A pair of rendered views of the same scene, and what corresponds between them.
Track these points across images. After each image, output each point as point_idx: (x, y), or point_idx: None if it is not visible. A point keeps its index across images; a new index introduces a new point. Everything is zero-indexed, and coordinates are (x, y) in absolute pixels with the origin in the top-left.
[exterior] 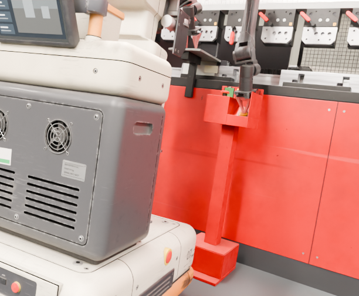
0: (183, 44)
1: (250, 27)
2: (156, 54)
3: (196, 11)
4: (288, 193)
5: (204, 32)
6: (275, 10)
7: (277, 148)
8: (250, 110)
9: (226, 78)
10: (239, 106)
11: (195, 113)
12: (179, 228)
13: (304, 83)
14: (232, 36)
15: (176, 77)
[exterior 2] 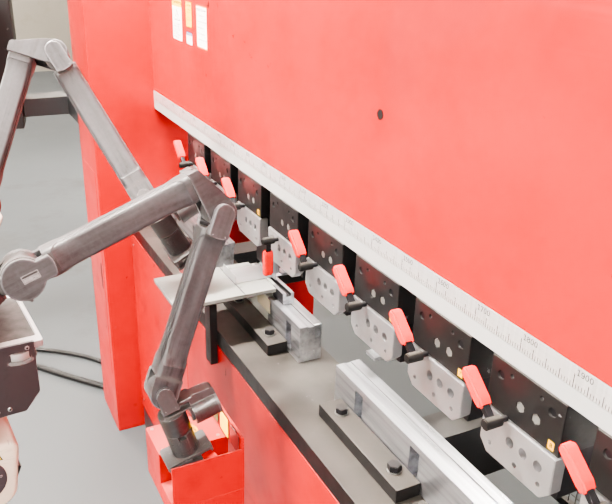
0: (28, 389)
1: (168, 341)
2: None
3: (181, 219)
4: None
5: (248, 223)
6: (319, 230)
7: None
8: (181, 497)
9: (263, 343)
10: (216, 448)
11: (223, 395)
12: None
13: (342, 431)
14: (264, 260)
15: (202, 312)
